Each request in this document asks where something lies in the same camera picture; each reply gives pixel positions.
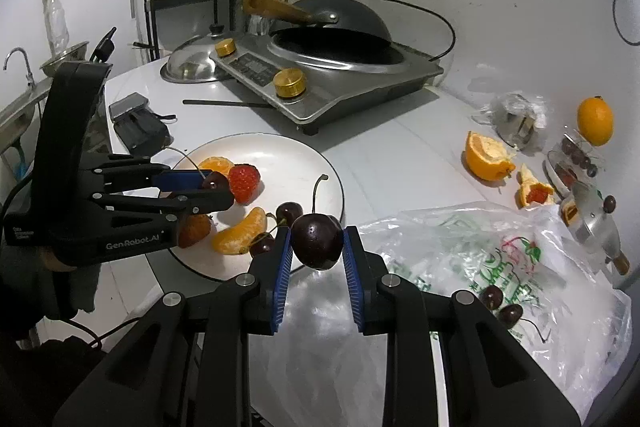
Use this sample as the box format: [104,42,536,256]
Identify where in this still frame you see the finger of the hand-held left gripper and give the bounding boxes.
[90,187,235,215]
[92,157,216,192]

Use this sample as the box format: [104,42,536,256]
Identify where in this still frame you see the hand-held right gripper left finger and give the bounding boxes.
[52,226,293,427]

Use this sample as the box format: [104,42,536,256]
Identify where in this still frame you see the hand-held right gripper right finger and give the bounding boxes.
[342,226,578,427]

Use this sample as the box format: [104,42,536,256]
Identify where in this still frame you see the tangerine segment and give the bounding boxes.
[197,155,236,178]
[212,207,268,255]

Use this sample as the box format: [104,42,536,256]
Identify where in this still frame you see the white plate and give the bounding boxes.
[159,133,346,280]

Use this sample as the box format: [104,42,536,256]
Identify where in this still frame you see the clear printed plastic bag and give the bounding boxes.
[247,202,633,418]

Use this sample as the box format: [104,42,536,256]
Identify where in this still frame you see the person's left hand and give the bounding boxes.
[42,249,71,273]

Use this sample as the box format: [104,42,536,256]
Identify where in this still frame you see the black pouch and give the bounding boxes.
[112,109,173,155]

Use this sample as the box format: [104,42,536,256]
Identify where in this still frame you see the black chopstick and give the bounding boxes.
[182,99,273,108]

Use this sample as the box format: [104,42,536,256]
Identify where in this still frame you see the grey power bank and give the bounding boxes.
[108,92,151,120]

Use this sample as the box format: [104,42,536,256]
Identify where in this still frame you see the large steel wok lid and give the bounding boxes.
[160,24,233,84]

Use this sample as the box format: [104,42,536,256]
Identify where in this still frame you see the steel sink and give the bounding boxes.
[0,77,53,142]

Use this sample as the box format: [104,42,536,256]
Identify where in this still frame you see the steel bowl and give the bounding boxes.
[40,41,91,78]

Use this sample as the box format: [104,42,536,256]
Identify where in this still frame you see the black metal rack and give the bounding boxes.
[144,0,236,60]

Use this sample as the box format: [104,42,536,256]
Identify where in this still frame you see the steel faucet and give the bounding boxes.
[2,47,36,88]

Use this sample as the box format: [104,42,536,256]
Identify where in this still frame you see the half peeled orange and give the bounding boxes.
[465,130,517,182]

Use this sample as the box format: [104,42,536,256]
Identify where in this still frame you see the steel induction cooker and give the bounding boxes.
[212,29,445,136]

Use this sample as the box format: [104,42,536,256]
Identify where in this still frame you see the hanging clear plastic bag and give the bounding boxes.
[42,0,71,52]

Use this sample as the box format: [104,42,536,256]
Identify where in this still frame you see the orange peel piece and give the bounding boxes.
[516,163,556,209]

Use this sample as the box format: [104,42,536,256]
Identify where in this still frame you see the steel cup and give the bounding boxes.
[497,104,538,150]

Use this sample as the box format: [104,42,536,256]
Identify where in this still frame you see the crumpled clear wrap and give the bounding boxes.
[472,92,551,152]

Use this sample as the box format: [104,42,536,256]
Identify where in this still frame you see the clear box of cherries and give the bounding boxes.
[557,127,608,180]

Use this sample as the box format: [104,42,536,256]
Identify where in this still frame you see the small steel pot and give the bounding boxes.
[560,199,632,277]

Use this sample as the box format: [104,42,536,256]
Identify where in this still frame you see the whole orange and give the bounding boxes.
[576,96,614,146]

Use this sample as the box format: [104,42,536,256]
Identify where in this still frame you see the black wok with wooden handle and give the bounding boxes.
[242,0,393,48]

